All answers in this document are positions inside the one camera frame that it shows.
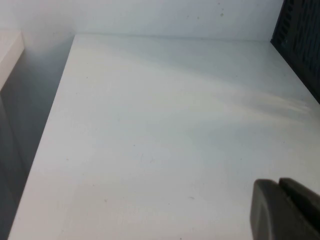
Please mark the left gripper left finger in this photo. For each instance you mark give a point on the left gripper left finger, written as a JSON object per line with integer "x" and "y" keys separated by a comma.
{"x": 270, "y": 215}

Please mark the white side ledge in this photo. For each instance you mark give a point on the white side ledge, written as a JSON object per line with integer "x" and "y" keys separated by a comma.
{"x": 8, "y": 57}

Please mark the black mesh book stand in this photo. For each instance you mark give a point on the black mesh book stand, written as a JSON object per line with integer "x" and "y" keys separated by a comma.
{"x": 300, "y": 37}

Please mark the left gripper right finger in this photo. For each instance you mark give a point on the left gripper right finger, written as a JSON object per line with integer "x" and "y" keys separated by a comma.
{"x": 302, "y": 193}

